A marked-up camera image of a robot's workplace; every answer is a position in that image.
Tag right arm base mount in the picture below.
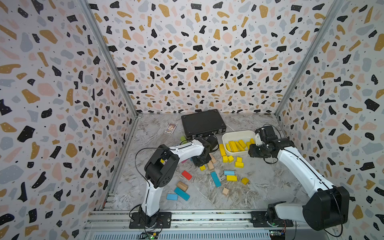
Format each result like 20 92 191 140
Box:
250 211 295 228

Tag light blue cylinder block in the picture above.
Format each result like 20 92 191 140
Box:
224 170 236 176

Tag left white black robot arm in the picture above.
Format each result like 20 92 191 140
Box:
139 135 219 220

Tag teal slanted block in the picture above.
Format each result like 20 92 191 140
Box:
211 172 221 188

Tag long yellow block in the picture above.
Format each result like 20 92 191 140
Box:
219 144 227 157
229 141 239 153

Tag natural wood block centre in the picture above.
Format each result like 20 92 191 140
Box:
208 161 214 171

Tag yellow block cluster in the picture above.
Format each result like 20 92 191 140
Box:
235 162 244 168

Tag natural wood block front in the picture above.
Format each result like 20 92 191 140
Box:
177 181 189 192

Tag small card box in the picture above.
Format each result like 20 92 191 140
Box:
165 123 177 134

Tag black briefcase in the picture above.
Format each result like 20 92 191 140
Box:
181 109 227 140

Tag teal long block front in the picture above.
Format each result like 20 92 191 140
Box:
174 188 190 201

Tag red block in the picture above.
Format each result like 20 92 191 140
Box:
182 171 193 181

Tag small light blue block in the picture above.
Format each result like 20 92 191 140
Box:
167 194 178 201

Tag yellow triangle block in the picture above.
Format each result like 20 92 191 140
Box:
241 178 250 185

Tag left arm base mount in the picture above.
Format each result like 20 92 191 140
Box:
129 212 172 229

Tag natural wood block slanted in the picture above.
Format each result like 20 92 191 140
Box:
209 154 217 164

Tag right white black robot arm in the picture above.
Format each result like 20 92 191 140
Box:
248 125 350 231

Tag white plastic bin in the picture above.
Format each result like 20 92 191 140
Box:
222 131 261 156

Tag green block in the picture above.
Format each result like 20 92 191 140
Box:
180 136 187 145

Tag small natural wood cube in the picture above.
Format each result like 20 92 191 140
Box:
222 188 229 196

